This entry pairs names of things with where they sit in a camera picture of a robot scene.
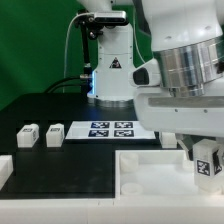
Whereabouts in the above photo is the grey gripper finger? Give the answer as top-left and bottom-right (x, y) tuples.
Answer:
(176, 134), (194, 160)
(217, 146), (224, 167)

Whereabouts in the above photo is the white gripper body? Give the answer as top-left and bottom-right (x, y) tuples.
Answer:
(134, 59), (224, 138)

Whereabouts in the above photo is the white square tabletop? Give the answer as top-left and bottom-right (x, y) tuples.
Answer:
(115, 150), (224, 203)

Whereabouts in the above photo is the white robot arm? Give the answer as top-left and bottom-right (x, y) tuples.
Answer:
(77, 0), (224, 146)

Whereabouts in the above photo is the white fiducial marker sheet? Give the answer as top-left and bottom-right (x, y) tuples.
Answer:
(66, 121), (155, 140)

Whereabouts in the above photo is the black cable bundle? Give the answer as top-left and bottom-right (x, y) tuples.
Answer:
(43, 74), (94, 94)

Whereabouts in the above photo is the white camera cable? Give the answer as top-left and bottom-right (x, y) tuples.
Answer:
(62, 12), (88, 94)

